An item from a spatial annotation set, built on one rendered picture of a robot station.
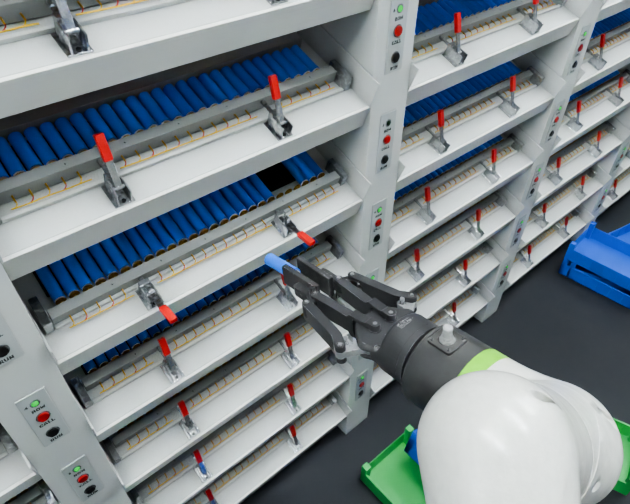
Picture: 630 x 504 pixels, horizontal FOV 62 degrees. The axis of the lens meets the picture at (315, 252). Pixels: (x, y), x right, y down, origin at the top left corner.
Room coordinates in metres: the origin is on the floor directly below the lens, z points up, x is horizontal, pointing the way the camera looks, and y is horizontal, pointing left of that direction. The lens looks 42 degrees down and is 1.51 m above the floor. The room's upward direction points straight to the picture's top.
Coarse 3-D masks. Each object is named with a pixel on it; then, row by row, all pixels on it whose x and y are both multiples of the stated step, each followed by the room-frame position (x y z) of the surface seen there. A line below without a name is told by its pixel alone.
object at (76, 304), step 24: (312, 192) 0.81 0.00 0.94; (240, 216) 0.72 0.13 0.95; (264, 216) 0.74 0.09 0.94; (192, 240) 0.66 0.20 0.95; (216, 240) 0.68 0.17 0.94; (240, 240) 0.69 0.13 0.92; (144, 264) 0.60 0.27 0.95; (168, 264) 0.62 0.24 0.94; (96, 288) 0.55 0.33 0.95; (120, 288) 0.56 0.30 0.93; (48, 312) 0.50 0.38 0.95; (72, 312) 0.51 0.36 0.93
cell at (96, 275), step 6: (78, 252) 0.61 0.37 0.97; (84, 252) 0.61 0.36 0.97; (78, 258) 0.60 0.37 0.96; (84, 258) 0.60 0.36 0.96; (90, 258) 0.60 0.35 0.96; (84, 264) 0.59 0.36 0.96; (90, 264) 0.59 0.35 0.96; (96, 264) 0.60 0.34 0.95; (90, 270) 0.58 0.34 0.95; (96, 270) 0.58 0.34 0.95; (90, 276) 0.58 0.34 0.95; (96, 276) 0.57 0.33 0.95; (102, 276) 0.58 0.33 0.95
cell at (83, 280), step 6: (66, 258) 0.60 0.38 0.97; (72, 258) 0.60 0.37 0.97; (66, 264) 0.59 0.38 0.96; (72, 264) 0.59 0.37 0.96; (78, 264) 0.59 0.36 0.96; (72, 270) 0.58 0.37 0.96; (78, 270) 0.58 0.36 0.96; (78, 276) 0.57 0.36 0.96; (84, 276) 0.57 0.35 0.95; (78, 282) 0.56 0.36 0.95; (84, 282) 0.56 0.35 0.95; (90, 282) 0.56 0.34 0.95
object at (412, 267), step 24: (504, 192) 1.34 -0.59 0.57; (456, 216) 1.23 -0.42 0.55; (480, 216) 1.20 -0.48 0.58; (504, 216) 1.28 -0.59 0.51; (432, 240) 1.12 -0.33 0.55; (456, 240) 1.16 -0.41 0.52; (480, 240) 1.18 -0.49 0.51; (408, 264) 1.05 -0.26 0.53; (432, 264) 1.07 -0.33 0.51; (408, 288) 0.98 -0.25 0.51
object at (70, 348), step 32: (320, 160) 0.92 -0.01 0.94; (352, 192) 0.85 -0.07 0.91; (320, 224) 0.77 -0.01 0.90; (224, 256) 0.66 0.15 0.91; (256, 256) 0.67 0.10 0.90; (32, 288) 0.55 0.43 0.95; (160, 288) 0.59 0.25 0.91; (192, 288) 0.59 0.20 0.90; (32, 320) 0.47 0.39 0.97; (96, 320) 0.52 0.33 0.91; (128, 320) 0.53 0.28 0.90; (160, 320) 0.56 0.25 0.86; (64, 352) 0.46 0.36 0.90; (96, 352) 0.49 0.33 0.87
